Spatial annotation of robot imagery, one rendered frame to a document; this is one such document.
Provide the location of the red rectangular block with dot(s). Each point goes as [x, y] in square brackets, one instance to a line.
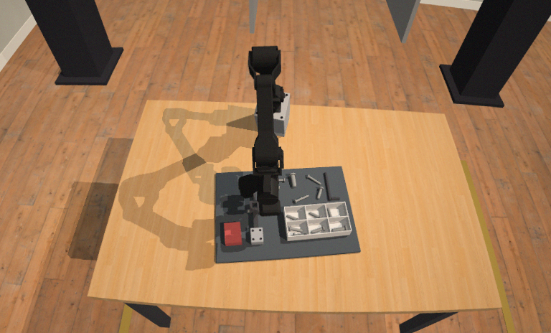
[232, 233]

